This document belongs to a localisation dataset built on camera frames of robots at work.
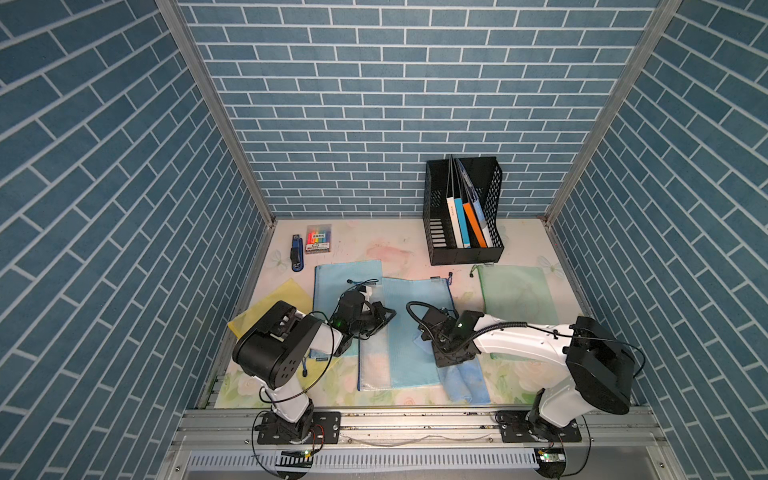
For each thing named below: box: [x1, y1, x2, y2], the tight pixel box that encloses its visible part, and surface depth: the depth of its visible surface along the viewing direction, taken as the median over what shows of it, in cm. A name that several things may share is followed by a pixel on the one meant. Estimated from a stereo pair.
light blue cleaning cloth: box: [437, 356, 491, 405], surface depth 80 cm
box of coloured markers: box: [305, 224, 332, 254], surface depth 114 cm
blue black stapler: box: [290, 234, 304, 272], surface depth 107 cm
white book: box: [446, 197, 464, 249], surface depth 95 cm
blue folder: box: [456, 158, 493, 248], surface depth 98 cm
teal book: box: [462, 202, 477, 239], surface depth 93 cm
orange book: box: [463, 202, 487, 249], surface depth 96 cm
